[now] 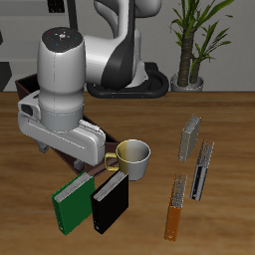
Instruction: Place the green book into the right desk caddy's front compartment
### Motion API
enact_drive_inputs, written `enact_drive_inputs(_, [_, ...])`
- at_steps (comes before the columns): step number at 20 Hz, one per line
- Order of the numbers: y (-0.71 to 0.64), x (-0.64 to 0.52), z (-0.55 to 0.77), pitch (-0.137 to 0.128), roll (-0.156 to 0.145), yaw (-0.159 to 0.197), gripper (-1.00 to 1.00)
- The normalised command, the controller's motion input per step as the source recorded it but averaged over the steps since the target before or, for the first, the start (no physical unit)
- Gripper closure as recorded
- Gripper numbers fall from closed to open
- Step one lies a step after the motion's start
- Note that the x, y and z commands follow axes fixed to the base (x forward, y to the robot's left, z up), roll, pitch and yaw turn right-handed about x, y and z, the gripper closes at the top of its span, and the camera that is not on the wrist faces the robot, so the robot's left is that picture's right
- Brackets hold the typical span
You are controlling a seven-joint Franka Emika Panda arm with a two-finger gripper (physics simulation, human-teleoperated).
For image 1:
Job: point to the dark brown desk caddy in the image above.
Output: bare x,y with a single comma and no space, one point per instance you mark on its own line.
26,84

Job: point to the green book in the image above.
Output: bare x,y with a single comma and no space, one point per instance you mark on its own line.
74,207

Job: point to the beige grey book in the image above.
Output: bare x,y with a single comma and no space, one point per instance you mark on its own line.
190,137

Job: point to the green pot plant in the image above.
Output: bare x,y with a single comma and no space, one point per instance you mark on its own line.
186,59

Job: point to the black upright bar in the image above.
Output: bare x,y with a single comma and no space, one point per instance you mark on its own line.
72,15

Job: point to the black book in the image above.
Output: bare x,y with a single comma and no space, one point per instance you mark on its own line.
111,205

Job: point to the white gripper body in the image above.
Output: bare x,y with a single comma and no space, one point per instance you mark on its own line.
83,144

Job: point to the orange book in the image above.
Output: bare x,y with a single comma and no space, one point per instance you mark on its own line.
173,220

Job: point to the black wall panel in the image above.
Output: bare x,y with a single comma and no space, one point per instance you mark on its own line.
55,5

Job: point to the flat black base plate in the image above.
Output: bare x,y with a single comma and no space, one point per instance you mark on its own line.
156,88

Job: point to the dark grey book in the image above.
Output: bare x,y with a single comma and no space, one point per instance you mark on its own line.
201,172

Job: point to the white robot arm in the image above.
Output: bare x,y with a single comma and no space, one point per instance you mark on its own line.
59,83

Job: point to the yellow and grey mug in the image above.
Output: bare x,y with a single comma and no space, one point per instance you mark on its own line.
134,162

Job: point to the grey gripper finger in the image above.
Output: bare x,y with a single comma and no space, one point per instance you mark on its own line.
78,164
43,147

